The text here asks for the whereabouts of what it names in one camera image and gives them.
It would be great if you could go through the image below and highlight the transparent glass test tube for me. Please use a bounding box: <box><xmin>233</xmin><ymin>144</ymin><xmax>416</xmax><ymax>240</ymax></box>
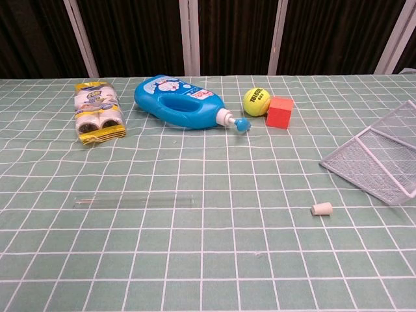
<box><xmin>73</xmin><ymin>194</ymin><xmax>196</xmax><ymax>211</ymax></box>

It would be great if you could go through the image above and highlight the white rubber stopper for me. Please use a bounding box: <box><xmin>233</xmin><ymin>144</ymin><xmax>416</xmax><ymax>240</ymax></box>
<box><xmin>311</xmin><ymin>201</ymin><xmax>334</xmax><ymax>216</ymax></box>

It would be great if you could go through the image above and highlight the yellow tennis ball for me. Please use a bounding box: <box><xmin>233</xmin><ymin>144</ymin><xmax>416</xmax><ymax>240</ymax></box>
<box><xmin>242</xmin><ymin>86</ymin><xmax>271</xmax><ymax>117</ymax></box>

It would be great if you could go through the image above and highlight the red cube block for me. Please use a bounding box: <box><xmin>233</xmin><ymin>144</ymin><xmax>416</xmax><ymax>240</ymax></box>
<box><xmin>265</xmin><ymin>96</ymin><xmax>294</xmax><ymax>130</ymax></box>

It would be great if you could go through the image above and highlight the blue detergent bottle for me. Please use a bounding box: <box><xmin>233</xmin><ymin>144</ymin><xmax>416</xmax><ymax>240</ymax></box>
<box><xmin>134</xmin><ymin>75</ymin><xmax>253</xmax><ymax>133</ymax></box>

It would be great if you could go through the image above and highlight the green checked tablecloth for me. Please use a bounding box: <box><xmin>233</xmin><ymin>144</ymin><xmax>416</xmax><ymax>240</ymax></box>
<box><xmin>0</xmin><ymin>75</ymin><xmax>416</xmax><ymax>312</ymax></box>

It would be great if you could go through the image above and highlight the yellow pack of rolls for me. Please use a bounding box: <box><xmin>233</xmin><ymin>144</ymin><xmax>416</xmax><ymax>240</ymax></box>
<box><xmin>73</xmin><ymin>81</ymin><xmax>127</xmax><ymax>146</ymax></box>

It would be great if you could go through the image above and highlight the dark pleated curtain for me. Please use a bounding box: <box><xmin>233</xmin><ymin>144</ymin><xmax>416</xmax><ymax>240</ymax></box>
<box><xmin>0</xmin><ymin>0</ymin><xmax>416</xmax><ymax>79</ymax></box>

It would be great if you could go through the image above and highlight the white metal frame post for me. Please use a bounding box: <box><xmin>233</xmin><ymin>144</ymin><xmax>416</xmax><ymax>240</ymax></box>
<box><xmin>63</xmin><ymin>0</ymin><xmax>100</xmax><ymax>78</ymax></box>
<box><xmin>179</xmin><ymin>0</ymin><xmax>201</xmax><ymax>77</ymax></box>
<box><xmin>373</xmin><ymin>0</ymin><xmax>416</xmax><ymax>75</ymax></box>
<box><xmin>266</xmin><ymin>0</ymin><xmax>289</xmax><ymax>76</ymax></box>

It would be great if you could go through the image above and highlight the white wire mesh basket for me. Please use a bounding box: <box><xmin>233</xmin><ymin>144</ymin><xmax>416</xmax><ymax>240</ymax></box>
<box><xmin>318</xmin><ymin>99</ymin><xmax>416</xmax><ymax>205</ymax></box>

